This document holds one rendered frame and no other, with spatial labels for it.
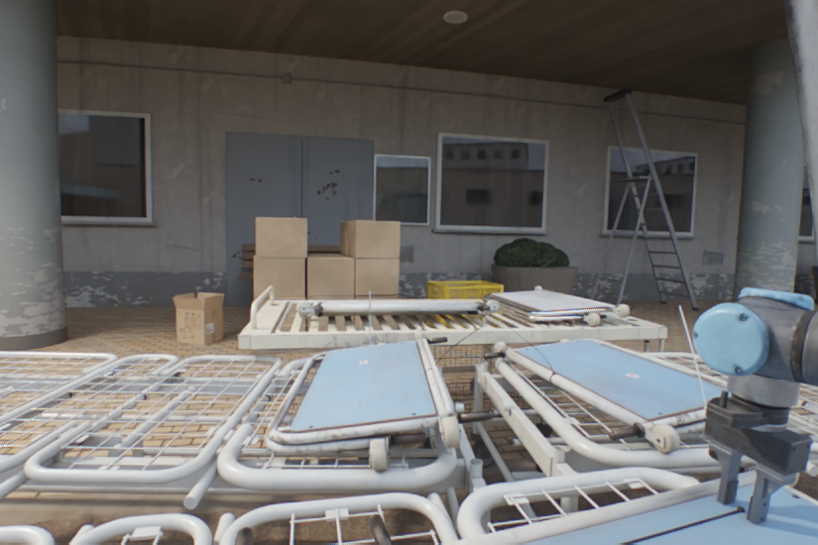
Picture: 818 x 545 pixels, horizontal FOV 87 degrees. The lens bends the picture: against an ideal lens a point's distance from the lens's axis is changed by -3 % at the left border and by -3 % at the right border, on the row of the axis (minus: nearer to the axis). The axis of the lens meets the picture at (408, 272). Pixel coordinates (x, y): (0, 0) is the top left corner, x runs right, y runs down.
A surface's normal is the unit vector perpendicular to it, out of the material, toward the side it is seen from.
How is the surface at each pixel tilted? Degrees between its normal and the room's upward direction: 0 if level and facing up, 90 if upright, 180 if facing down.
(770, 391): 92
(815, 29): 123
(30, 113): 90
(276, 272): 90
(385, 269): 90
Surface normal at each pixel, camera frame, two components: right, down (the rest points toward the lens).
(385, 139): 0.21, 0.09
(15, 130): 0.69, 0.07
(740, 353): -0.88, 0.03
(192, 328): -0.29, 0.07
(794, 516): 0.04, -0.99
